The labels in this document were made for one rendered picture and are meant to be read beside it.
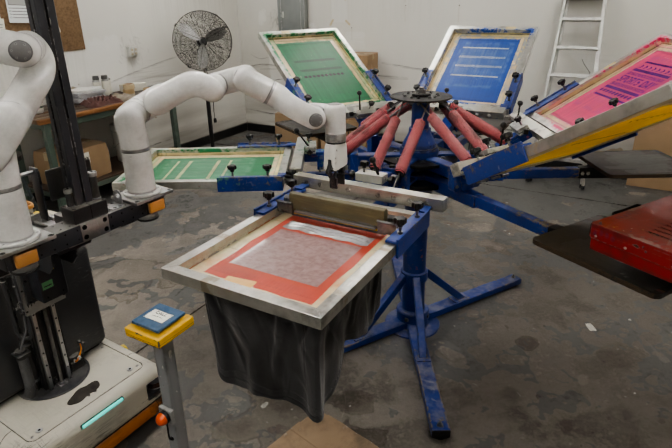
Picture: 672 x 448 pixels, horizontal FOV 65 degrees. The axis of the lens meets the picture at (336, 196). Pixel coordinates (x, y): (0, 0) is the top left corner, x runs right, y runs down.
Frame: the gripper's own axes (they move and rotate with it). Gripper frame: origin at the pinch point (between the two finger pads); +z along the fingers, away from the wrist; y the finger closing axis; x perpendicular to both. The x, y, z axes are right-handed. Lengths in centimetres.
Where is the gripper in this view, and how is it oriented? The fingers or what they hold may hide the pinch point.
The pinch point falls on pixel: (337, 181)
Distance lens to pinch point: 194.1
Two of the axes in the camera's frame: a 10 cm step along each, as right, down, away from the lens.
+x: 8.7, 1.5, -4.7
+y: -4.9, 3.3, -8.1
